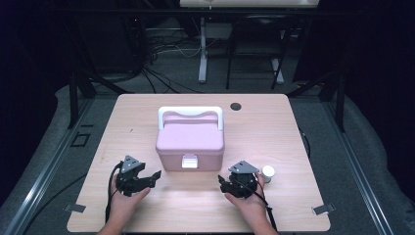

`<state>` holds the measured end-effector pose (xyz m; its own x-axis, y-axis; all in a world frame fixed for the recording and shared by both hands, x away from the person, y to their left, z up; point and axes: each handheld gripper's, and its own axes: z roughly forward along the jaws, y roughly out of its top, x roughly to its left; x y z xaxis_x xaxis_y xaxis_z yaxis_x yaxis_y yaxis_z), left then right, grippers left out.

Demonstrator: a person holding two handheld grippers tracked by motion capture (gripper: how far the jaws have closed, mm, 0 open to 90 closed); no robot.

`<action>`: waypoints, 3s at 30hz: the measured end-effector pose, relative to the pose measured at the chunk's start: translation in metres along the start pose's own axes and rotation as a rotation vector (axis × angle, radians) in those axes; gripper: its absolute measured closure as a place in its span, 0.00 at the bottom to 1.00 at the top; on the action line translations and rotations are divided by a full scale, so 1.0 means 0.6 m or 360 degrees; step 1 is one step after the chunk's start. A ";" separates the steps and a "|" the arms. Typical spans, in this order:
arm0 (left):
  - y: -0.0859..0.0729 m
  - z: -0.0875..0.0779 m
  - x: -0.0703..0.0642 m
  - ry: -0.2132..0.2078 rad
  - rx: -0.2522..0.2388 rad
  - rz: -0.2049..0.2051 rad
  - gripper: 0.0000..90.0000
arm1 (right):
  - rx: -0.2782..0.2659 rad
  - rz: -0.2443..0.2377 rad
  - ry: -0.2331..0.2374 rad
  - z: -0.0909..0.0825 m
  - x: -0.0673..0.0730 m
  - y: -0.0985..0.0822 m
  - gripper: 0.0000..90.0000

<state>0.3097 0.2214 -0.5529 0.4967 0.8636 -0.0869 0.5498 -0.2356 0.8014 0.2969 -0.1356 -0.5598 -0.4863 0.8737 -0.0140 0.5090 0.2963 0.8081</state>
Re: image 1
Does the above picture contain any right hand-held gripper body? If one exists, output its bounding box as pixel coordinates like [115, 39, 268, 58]
[228, 160, 260, 200]

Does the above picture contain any black chair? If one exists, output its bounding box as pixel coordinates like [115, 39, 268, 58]
[225, 14, 292, 91]

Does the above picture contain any small white bottle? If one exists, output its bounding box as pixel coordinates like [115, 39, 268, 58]
[261, 164, 276, 184]

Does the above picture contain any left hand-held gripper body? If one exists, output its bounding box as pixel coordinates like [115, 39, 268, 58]
[115, 155, 152, 197]

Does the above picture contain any tangle of floor cables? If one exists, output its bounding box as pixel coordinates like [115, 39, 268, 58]
[140, 28, 209, 94]

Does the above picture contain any aluminium floor rail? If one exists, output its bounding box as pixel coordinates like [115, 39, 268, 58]
[3, 97, 96, 235]
[322, 97, 395, 235]

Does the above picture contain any black floor cable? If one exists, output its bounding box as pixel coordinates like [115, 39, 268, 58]
[23, 174, 87, 235]

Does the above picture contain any black cable beside table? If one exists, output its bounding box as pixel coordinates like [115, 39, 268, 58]
[298, 126, 311, 160]

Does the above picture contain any black metal frame post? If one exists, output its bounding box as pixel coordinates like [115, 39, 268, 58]
[287, 70, 346, 133]
[67, 68, 135, 130]

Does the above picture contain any left hand-held gripper black cable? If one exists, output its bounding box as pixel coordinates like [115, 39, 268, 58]
[105, 161, 123, 223]

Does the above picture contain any hand-held gripper black cable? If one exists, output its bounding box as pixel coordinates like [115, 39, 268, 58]
[239, 177, 278, 233]
[105, 161, 123, 223]

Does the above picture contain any person's right hand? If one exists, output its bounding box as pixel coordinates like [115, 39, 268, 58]
[224, 174, 268, 226]

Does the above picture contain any person's left hand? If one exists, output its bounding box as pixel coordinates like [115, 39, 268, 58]
[109, 177, 152, 223]

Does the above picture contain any right hand-held gripper black cable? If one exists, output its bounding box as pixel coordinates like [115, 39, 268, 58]
[239, 177, 278, 233]

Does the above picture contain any white desk with white legs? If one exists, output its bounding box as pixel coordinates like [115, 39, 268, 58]
[179, 0, 321, 84]

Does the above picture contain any pink storage box white handle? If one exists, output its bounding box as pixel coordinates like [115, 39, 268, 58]
[155, 106, 226, 172]

